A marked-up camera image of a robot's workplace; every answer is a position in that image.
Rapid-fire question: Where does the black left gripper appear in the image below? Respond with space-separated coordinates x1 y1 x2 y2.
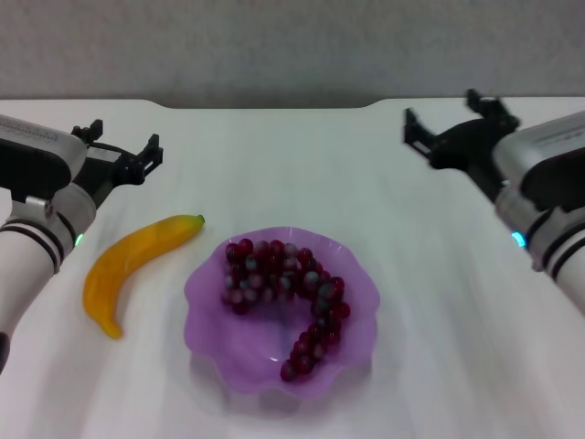
70 119 165 212

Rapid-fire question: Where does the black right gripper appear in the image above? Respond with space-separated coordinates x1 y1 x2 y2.
401 89 520 203

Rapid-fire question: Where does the yellow toy banana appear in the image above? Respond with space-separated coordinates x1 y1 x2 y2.
82 213 207 340

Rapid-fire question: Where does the dark red grape bunch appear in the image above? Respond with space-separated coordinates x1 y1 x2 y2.
220 237 353 383

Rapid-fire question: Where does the purple wavy plastic bowl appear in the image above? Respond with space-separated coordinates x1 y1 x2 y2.
184 225 381 404

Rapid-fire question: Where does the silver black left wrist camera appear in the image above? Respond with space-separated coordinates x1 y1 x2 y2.
0 113 88 203

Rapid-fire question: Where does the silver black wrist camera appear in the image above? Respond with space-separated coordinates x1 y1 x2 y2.
492 109 585 212
0 113 88 203

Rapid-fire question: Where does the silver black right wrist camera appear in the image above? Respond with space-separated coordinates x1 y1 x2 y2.
492 109 585 212

